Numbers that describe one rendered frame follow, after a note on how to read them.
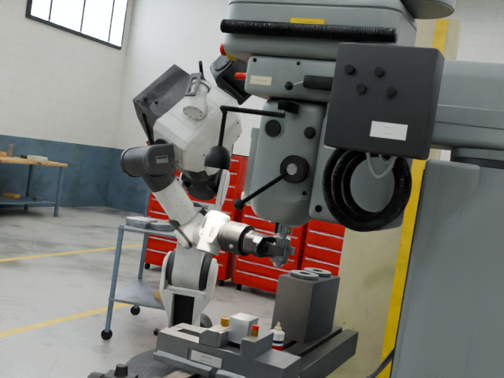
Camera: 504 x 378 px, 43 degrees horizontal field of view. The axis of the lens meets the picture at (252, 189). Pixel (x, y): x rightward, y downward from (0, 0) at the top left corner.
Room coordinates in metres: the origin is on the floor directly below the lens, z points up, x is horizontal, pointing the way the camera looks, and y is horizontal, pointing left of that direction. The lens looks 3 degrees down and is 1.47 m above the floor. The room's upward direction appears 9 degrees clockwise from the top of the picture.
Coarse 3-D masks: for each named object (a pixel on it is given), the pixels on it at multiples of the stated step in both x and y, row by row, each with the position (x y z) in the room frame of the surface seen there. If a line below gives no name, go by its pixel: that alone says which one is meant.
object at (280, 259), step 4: (276, 244) 1.69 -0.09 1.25; (280, 244) 1.69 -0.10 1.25; (284, 244) 1.69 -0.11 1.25; (288, 244) 1.70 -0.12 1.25; (288, 248) 1.70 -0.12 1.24; (288, 252) 1.70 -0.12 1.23; (272, 256) 1.70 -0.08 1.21; (276, 256) 1.69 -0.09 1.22; (280, 256) 1.69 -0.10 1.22; (284, 256) 1.69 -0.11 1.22; (272, 260) 1.70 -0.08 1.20; (276, 260) 1.69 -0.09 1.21; (280, 260) 1.69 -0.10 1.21; (284, 260) 1.69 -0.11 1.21
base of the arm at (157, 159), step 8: (160, 144) 1.98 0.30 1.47; (168, 144) 2.00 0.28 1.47; (152, 152) 1.95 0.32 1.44; (160, 152) 1.97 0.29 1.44; (168, 152) 1.99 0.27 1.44; (120, 160) 2.03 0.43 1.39; (144, 160) 1.94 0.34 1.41; (152, 160) 1.95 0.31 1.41; (160, 160) 1.97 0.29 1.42; (168, 160) 1.99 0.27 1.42; (152, 168) 1.94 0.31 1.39; (160, 168) 1.97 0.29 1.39; (168, 168) 1.99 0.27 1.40; (128, 176) 2.05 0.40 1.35; (136, 176) 2.06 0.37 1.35
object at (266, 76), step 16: (256, 64) 1.64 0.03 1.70; (272, 64) 1.62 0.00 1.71; (288, 64) 1.61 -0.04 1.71; (304, 64) 1.59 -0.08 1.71; (320, 64) 1.57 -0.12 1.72; (256, 80) 1.64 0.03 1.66; (272, 80) 1.62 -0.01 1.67; (288, 80) 1.60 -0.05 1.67; (256, 96) 1.70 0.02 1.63; (272, 96) 1.64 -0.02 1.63; (288, 96) 1.61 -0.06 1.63; (304, 96) 1.59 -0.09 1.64; (320, 96) 1.57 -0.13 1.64
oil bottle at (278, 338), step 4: (276, 328) 1.69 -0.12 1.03; (280, 328) 1.69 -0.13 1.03; (276, 332) 1.68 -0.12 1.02; (280, 332) 1.69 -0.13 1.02; (276, 336) 1.68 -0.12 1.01; (280, 336) 1.68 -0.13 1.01; (276, 340) 1.68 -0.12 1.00; (280, 340) 1.68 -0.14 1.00; (272, 344) 1.68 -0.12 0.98; (276, 344) 1.68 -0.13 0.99; (280, 344) 1.68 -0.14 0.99; (272, 348) 1.68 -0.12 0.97; (276, 348) 1.68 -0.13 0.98; (280, 348) 1.68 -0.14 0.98
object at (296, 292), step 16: (304, 272) 2.01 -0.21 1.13; (320, 272) 2.05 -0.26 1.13; (288, 288) 1.95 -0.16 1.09; (304, 288) 1.92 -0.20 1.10; (320, 288) 1.96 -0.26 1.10; (336, 288) 2.08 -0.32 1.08; (288, 304) 1.95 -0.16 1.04; (304, 304) 1.92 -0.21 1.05; (320, 304) 1.98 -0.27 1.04; (272, 320) 1.97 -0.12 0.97; (288, 320) 1.94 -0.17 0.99; (304, 320) 1.92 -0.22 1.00; (320, 320) 2.00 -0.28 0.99; (288, 336) 1.94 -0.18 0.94; (304, 336) 1.91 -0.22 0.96; (320, 336) 2.02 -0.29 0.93
